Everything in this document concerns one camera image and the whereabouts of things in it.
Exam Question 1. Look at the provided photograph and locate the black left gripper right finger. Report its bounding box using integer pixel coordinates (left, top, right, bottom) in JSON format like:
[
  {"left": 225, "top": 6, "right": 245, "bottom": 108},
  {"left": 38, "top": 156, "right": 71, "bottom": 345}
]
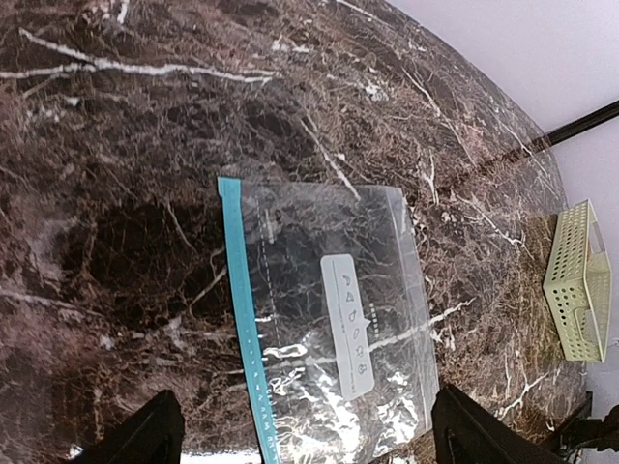
[{"left": 431, "top": 385, "right": 575, "bottom": 464}]

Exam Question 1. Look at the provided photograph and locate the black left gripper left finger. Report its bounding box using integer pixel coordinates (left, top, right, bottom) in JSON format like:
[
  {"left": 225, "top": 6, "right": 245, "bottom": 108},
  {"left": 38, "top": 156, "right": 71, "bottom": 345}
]
[{"left": 76, "top": 390, "right": 185, "bottom": 464}]

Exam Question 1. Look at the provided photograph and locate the black corner frame post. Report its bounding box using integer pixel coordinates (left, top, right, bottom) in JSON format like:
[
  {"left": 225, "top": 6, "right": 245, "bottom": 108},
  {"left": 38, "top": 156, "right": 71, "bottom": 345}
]
[{"left": 532, "top": 101, "right": 619, "bottom": 150}]

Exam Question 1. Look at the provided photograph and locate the clear zip top bag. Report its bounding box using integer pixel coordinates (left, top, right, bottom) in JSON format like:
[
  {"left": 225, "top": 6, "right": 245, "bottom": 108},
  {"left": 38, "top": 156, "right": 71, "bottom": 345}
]
[{"left": 218, "top": 177, "right": 439, "bottom": 463}]

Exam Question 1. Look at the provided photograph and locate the cream perforated plastic basket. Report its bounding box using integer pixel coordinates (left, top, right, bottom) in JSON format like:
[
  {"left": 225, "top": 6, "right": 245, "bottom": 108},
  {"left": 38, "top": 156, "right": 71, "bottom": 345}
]
[{"left": 543, "top": 200, "right": 612, "bottom": 363}]

